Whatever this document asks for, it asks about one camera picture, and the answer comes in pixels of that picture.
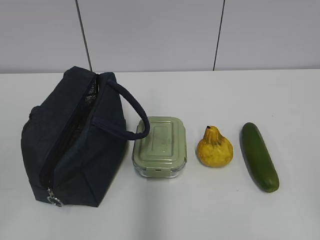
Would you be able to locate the green lidded glass container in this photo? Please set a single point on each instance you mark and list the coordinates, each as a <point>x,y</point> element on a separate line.
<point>163,152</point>

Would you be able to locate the yellow pear-shaped gourd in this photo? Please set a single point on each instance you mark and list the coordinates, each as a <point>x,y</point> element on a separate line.
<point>214,150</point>

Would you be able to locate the dark blue lunch bag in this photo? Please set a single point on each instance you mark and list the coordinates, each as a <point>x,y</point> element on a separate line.
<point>74,142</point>

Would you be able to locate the green cucumber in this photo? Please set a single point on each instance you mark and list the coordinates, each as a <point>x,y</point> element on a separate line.
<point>257,159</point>

